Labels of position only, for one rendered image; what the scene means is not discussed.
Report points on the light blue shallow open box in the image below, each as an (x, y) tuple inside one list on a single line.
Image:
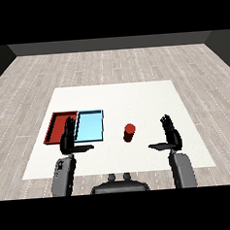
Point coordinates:
[(90, 126)]

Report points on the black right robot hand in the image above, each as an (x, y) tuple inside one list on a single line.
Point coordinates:
[(173, 137)]

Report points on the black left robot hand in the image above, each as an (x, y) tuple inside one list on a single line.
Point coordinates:
[(67, 143)]

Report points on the small red can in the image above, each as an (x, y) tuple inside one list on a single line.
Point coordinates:
[(129, 132)]

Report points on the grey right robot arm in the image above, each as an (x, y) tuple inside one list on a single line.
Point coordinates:
[(182, 169)]

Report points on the dark grey robot body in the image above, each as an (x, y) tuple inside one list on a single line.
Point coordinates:
[(120, 185)]

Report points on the red shallow open box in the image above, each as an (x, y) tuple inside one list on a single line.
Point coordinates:
[(57, 127)]

